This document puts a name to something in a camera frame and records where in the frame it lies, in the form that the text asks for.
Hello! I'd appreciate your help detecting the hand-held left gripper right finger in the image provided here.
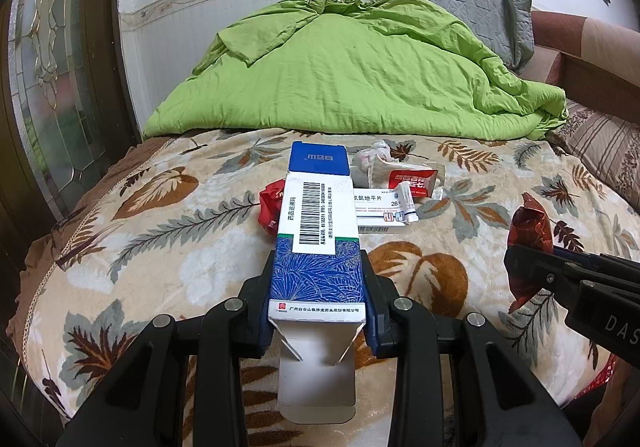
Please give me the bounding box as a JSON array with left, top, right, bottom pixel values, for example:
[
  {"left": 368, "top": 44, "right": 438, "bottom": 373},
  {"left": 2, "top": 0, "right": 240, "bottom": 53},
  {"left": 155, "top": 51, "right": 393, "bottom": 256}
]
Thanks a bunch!
[{"left": 360, "top": 249, "right": 583, "bottom": 447}]

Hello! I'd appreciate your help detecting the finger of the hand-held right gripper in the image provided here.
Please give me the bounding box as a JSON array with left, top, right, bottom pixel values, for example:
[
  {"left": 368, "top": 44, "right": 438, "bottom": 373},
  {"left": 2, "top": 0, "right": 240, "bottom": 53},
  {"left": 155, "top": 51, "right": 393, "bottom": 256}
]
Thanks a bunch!
[
  {"left": 504, "top": 244, "right": 601, "bottom": 300},
  {"left": 550, "top": 247, "right": 640, "bottom": 278}
]

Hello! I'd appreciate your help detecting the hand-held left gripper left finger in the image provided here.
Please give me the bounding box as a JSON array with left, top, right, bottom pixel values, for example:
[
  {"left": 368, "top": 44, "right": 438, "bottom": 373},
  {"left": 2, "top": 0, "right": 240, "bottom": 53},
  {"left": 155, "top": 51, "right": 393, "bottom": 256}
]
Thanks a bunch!
[{"left": 57, "top": 249, "right": 277, "bottom": 447}]

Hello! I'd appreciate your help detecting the dark red foil packet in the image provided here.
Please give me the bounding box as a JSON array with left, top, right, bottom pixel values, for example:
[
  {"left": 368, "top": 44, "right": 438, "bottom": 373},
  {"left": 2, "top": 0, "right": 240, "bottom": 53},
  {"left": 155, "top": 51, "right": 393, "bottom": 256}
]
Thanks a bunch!
[{"left": 506, "top": 192, "right": 555, "bottom": 315}]

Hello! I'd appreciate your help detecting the red plastic mesh basket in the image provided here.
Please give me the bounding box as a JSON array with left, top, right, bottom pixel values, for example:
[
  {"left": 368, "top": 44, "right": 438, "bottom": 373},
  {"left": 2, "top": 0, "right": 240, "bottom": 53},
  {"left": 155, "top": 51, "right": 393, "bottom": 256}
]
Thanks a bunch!
[{"left": 575, "top": 352, "right": 623, "bottom": 400}]

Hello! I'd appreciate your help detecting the blue white medicine box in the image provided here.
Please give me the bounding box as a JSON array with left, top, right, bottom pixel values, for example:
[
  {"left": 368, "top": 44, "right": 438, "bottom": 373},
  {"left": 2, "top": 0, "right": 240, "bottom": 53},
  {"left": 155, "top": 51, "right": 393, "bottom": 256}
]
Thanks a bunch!
[{"left": 267, "top": 141, "right": 370, "bottom": 425}]

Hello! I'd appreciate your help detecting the clear plastic bag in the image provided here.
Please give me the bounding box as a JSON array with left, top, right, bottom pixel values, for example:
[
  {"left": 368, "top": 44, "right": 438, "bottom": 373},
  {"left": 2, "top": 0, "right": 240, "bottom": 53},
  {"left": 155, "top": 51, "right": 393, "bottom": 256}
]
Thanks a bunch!
[{"left": 352, "top": 140, "right": 401, "bottom": 178}]

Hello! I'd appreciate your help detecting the floral beige blanket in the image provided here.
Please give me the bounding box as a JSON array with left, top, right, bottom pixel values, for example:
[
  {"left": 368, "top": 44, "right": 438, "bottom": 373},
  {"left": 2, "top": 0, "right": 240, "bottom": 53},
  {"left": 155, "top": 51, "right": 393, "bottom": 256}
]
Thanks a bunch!
[{"left": 5, "top": 127, "right": 640, "bottom": 428}]

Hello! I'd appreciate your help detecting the red foil wrapper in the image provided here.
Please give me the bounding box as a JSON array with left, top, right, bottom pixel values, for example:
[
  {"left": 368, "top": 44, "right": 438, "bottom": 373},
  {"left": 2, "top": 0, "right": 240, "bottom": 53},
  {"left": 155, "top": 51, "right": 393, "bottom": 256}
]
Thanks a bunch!
[{"left": 257, "top": 180, "right": 288, "bottom": 238}]

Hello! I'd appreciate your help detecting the white flat medicine box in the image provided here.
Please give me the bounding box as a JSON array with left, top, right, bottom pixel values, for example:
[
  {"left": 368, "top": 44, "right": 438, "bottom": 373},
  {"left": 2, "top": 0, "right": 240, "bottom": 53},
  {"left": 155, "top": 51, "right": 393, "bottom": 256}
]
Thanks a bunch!
[{"left": 352, "top": 187, "right": 418, "bottom": 235}]

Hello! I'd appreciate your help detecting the small white ointment tube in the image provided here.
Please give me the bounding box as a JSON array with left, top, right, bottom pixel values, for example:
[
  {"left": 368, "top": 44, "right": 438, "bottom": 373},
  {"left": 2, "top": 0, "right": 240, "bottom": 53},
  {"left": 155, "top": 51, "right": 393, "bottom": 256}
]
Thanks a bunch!
[{"left": 395, "top": 181, "right": 418, "bottom": 224}]

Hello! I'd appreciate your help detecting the striped brown pillow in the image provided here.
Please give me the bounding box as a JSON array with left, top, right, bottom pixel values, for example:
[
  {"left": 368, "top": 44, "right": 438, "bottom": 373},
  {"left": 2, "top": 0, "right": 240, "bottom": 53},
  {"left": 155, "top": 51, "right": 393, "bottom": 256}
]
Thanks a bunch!
[{"left": 547, "top": 100, "right": 640, "bottom": 200}]

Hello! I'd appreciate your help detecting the red orange snack packet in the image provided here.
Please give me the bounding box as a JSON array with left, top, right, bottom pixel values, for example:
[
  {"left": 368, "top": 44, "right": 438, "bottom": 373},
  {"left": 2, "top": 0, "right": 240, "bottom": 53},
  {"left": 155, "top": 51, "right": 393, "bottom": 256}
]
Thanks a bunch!
[{"left": 372, "top": 162, "right": 447, "bottom": 200}]

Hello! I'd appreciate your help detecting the brown padded headboard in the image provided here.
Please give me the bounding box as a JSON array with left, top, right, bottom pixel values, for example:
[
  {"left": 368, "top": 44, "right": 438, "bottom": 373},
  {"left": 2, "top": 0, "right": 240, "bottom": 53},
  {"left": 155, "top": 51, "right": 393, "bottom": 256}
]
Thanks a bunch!
[{"left": 520, "top": 10, "right": 640, "bottom": 113}]

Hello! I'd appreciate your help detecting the green quilt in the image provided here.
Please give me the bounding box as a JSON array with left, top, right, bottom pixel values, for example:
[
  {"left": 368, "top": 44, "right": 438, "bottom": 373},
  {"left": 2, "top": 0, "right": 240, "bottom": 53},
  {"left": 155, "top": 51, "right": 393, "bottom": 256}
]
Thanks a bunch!
[{"left": 142, "top": 0, "right": 571, "bottom": 140}]

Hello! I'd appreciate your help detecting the wooden glass door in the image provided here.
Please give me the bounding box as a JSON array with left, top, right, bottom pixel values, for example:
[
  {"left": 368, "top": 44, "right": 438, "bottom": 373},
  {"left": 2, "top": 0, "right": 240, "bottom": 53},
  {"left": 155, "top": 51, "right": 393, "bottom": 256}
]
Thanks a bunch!
[{"left": 0, "top": 0, "right": 146, "bottom": 248}]

